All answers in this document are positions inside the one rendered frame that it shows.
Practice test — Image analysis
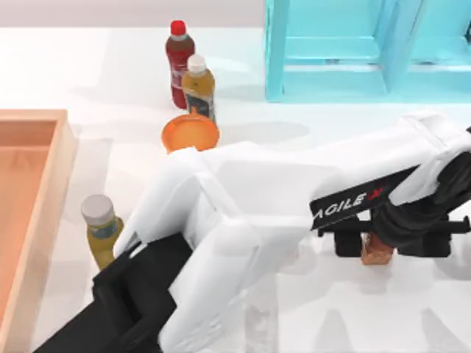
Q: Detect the amber bottle with white cap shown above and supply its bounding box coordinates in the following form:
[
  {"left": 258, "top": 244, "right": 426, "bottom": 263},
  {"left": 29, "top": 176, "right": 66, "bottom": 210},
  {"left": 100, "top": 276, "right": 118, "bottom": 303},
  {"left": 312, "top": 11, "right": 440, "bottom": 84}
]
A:
[{"left": 180, "top": 54, "right": 217, "bottom": 126}]

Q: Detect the yellow bottle with grey cap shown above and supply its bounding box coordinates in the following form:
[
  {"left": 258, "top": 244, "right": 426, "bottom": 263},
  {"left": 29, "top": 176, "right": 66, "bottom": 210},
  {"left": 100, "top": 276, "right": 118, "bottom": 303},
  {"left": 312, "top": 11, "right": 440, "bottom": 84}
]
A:
[{"left": 80, "top": 194, "right": 125, "bottom": 270}]

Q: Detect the orange cup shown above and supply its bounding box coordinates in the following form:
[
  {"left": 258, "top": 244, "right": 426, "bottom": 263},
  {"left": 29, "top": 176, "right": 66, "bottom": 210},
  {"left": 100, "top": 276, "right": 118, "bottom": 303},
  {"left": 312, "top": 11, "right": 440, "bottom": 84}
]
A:
[{"left": 160, "top": 113, "right": 221, "bottom": 154}]

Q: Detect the small brown bottle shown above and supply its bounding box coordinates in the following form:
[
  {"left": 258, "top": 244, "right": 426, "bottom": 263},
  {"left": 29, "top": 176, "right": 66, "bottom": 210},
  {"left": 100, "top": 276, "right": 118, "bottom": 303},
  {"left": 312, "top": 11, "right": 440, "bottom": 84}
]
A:
[{"left": 361, "top": 232, "right": 392, "bottom": 266}]

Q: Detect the red bottle with red cap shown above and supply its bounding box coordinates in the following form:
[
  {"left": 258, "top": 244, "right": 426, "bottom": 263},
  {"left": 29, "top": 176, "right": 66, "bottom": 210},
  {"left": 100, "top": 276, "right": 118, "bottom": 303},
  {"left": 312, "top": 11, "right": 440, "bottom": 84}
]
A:
[{"left": 164, "top": 20, "right": 196, "bottom": 110}]

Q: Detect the light blue rack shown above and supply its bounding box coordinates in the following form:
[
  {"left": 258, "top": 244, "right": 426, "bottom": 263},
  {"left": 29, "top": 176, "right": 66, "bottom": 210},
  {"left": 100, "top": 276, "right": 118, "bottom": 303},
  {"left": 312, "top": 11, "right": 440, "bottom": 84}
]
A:
[{"left": 263, "top": 0, "right": 471, "bottom": 104}]

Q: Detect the shallow salmon-coloured box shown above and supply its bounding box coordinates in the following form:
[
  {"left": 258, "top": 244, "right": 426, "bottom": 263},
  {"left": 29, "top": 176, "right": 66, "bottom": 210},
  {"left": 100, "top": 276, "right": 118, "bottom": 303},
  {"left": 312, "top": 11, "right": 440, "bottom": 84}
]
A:
[{"left": 0, "top": 109, "right": 79, "bottom": 353}]

